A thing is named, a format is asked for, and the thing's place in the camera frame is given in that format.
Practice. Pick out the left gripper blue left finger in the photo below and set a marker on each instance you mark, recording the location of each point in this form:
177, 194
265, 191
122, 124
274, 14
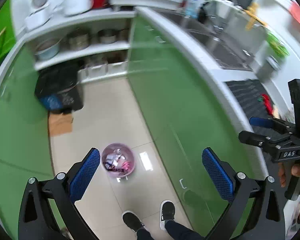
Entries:
81, 174

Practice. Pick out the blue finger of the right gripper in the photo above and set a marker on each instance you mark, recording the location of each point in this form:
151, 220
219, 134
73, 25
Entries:
261, 122
253, 139

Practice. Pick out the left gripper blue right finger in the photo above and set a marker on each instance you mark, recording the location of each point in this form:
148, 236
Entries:
223, 183

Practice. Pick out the pink trash bin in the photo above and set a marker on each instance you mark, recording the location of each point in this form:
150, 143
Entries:
118, 160

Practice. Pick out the red cloth pouch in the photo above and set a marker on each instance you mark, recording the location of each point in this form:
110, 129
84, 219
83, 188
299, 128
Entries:
265, 99

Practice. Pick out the black striped table mat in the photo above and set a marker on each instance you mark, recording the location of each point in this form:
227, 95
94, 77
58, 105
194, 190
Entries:
244, 100

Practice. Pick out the grey lidded canister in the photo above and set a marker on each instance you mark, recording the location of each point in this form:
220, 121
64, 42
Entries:
270, 67

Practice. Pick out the person's right black shoe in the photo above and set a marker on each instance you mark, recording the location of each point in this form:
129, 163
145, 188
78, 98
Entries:
167, 212

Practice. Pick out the person's black shoe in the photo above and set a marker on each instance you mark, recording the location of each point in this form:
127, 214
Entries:
132, 221
167, 212

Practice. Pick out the brown cardboard piece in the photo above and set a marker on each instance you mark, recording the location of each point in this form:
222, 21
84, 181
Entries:
60, 124

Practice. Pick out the person's left black shoe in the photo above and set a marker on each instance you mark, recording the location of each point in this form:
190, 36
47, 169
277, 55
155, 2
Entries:
132, 221

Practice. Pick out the green plastic basket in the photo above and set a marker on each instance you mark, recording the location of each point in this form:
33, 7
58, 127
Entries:
277, 46

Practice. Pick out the stainless steel sink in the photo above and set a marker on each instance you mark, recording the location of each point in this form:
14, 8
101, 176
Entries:
221, 47

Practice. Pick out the black recycling bin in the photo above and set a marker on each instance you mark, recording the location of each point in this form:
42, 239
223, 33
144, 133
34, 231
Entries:
58, 89

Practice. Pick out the white storage box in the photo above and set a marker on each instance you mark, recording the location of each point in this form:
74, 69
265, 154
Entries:
91, 74

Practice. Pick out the tall chrome faucet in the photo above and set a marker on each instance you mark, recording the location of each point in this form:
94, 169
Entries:
218, 12

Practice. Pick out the light blue basin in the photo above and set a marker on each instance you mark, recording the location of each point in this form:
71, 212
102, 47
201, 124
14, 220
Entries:
47, 49

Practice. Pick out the white shelf unit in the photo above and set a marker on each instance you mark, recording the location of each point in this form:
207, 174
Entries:
98, 42

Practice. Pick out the steel pot on shelf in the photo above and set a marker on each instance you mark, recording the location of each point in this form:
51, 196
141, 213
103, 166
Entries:
78, 39

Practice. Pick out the steel pan on shelf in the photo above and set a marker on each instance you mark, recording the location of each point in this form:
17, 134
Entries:
107, 36

